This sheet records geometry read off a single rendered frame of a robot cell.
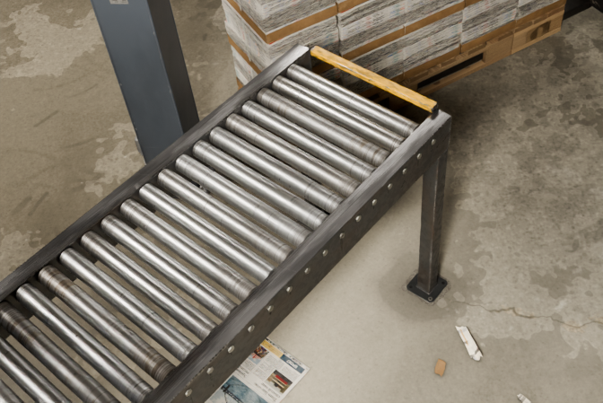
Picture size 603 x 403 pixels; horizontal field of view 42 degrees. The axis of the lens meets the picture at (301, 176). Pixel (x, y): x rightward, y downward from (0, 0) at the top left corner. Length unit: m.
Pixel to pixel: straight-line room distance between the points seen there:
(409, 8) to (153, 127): 1.05
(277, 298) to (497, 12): 1.93
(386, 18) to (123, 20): 0.98
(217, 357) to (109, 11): 1.26
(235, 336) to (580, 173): 1.78
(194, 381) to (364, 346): 1.01
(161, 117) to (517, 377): 1.48
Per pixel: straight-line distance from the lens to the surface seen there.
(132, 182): 2.07
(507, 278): 2.78
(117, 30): 2.61
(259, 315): 1.77
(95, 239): 1.98
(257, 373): 2.58
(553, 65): 3.58
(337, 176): 1.98
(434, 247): 2.52
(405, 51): 3.13
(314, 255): 1.83
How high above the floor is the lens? 2.27
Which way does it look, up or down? 48 degrees down
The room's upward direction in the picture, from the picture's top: 7 degrees counter-clockwise
